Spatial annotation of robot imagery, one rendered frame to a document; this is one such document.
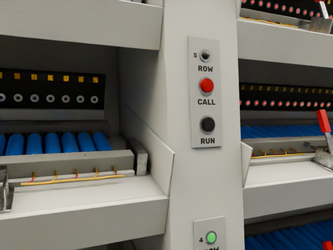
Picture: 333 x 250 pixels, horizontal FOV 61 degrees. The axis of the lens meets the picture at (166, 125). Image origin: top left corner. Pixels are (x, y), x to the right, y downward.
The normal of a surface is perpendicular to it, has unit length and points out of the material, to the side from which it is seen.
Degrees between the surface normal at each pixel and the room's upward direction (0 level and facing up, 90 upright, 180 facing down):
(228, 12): 90
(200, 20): 90
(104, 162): 111
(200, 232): 90
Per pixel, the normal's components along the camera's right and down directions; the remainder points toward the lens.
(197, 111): 0.40, -0.04
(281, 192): 0.39, 0.32
